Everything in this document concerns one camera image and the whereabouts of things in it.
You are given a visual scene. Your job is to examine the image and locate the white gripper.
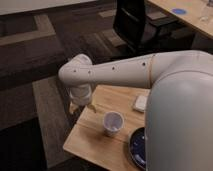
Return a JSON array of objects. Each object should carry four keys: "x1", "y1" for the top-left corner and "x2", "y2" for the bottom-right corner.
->
[{"x1": 69, "y1": 84, "x2": 97, "y2": 115}]

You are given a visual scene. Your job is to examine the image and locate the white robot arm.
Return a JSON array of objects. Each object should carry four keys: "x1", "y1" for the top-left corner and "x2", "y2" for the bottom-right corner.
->
[{"x1": 58, "y1": 50, "x2": 213, "y2": 171}]

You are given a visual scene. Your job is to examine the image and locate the white sponge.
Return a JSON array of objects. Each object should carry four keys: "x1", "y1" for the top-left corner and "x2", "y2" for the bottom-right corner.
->
[{"x1": 133, "y1": 95, "x2": 147, "y2": 112}]

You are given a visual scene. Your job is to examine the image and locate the white paper cup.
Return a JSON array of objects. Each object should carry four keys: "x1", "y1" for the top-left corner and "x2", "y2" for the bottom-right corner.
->
[{"x1": 103, "y1": 111, "x2": 124, "y2": 137}]

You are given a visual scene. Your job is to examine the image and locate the dark blue plate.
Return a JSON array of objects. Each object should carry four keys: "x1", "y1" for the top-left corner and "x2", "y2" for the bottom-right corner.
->
[{"x1": 128, "y1": 127, "x2": 146, "y2": 171}]

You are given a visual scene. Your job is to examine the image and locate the black office chair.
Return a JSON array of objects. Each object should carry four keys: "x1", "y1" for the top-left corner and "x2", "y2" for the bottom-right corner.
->
[{"x1": 111, "y1": 0, "x2": 183, "y2": 61}]

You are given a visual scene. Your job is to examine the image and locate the blue round coaster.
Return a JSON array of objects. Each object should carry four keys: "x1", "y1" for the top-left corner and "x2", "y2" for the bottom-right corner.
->
[{"x1": 172, "y1": 8, "x2": 187, "y2": 15}]

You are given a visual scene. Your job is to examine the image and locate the wooden background desk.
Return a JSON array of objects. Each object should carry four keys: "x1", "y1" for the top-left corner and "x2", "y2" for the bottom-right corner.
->
[{"x1": 148, "y1": 0, "x2": 213, "y2": 39}]

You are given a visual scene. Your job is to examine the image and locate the clear drinking glass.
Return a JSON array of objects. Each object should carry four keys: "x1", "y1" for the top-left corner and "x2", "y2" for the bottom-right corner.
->
[{"x1": 200, "y1": 0, "x2": 213, "y2": 22}]

